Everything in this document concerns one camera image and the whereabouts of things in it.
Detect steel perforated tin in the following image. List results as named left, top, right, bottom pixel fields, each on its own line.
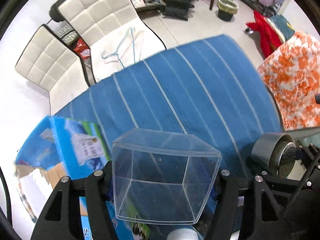
left=251, top=133, right=297, bottom=178

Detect clear acrylic box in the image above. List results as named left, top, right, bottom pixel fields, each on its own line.
left=112, top=128, right=222, bottom=225

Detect white cream jar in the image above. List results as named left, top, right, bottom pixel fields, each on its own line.
left=167, top=228, right=199, bottom=240

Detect blue cardboard milk box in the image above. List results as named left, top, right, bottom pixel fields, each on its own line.
left=16, top=116, right=157, bottom=239

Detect orange white patterned cloth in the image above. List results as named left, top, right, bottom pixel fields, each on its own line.
left=258, top=32, right=319, bottom=131

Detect blue striped bed sheet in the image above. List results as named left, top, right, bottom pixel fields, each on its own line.
left=57, top=35, right=283, bottom=177

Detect small white padded chair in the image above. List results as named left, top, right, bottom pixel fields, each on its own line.
left=15, top=24, right=90, bottom=115

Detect red cloth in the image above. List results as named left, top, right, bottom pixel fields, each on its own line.
left=246, top=10, right=284, bottom=58

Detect large white padded chair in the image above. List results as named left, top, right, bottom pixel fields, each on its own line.
left=58, top=0, right=166, bottom=82

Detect trash bin with bag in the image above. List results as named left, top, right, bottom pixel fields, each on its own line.
left=217, top=0, right=239, bottom=22

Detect wire clothes hangers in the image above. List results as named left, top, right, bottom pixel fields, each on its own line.
left=101, top=27, right=144, bottom=70

